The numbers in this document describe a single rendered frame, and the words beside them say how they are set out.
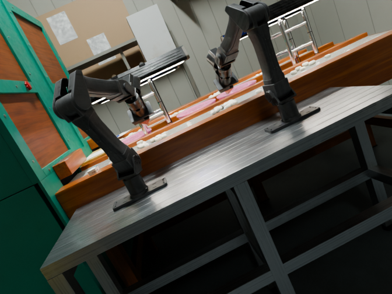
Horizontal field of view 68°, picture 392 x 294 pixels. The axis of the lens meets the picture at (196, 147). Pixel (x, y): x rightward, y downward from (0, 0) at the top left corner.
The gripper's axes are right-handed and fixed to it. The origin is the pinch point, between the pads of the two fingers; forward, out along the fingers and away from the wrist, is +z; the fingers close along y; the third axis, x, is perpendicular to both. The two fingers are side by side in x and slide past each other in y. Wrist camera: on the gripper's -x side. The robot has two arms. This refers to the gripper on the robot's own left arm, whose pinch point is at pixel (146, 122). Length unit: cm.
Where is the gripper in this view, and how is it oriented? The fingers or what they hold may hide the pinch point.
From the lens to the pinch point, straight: 130.7
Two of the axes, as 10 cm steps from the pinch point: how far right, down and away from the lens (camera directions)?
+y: -9.0, 4.3, -0.4
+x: 4.0, 8.0, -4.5
